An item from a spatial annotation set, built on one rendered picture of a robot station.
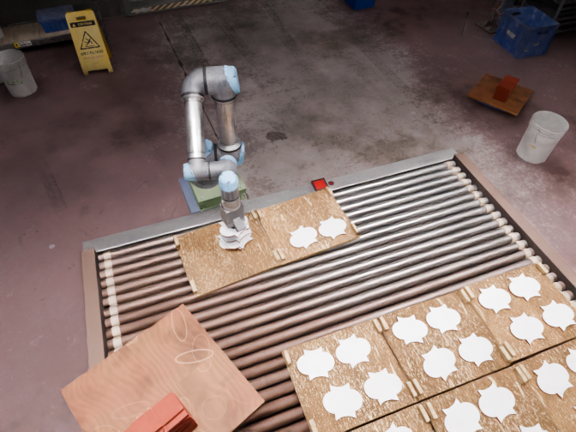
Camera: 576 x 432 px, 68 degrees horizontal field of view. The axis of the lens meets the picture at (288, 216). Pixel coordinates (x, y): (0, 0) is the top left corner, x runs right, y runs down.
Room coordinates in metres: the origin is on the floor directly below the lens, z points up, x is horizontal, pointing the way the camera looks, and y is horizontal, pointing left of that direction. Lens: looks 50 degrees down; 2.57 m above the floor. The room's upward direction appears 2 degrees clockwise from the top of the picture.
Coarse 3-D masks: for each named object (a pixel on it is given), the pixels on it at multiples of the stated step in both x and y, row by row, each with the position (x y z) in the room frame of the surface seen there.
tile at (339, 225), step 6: (324, 222) 1.33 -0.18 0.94; (330, 222) 1.34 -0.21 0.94; (336, 222) 1.34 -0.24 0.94; (342, 222) 1.34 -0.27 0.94; (324, 228) 1.30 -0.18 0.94; (330, 228) 1.30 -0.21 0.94; (336, 228) 1.30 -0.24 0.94; (342, 228) 1.30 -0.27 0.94; (324, 234) 1.26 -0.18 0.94; (330, 234) 1.26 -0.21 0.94; (336, 234) 1.26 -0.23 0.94; (342, 234) 1.27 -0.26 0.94
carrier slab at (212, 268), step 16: (256, 224) 1.32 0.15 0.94; (192, 240) 1.21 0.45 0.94; (208, 240) 1.21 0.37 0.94; (256, 240) 1.22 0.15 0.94; (192, 256) 1.12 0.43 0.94; (208, 256) 1.12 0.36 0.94; (224, 256) 1.12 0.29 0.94; (240, 256) 1.12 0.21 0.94; (256, 256) 1.13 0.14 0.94; (272, 256) 1.13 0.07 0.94; (192, 272) 1.03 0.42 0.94; (208, 272) 1.04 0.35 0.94; (224, 272) 1.04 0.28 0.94; (240, 272) 1.04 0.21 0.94; (256, 272) 1.04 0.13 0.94; (208, 288) 0.95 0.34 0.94
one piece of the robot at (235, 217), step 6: (222, 204) 1.18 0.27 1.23; (240, 204) 1.21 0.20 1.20; (222, 210) 1.19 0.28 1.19; (228, 210) 1.17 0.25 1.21; (234, 210) 1.17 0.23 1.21; (240, 210) 1.19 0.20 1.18; (222, 216) 1.19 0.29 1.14; (228, 216) 1.16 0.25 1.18; (234, 216) 1.17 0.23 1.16; (240, 216) 1.19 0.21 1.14; (228, 222) 1.16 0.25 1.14; (234, 222) 1.16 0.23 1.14; (240, 222) 1.16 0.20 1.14; (228, 228) 1.15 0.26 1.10; (240, 228) 1.14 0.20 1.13
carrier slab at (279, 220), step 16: (320, 192) 1.54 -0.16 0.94; (272, 208) 1.42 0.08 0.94; (288, 208) 1.42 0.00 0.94; (304, 208) 1.43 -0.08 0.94; (320, 208) 1.43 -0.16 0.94; (336, 208) 1.43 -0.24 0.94; (272, 224) 1.32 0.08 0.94; (288, 224) 1.32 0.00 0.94; (304, 224) 1.33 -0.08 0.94; (320, 224) 1.33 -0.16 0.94; (272, 240) 1.22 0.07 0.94; (288, 240) 1.22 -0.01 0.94; (320, 240) 1.23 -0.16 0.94; (336, 240) 1.23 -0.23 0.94; (352, 240) 1.24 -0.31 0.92; (288, 256) 1.13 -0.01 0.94; (304, 256) 1.13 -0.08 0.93
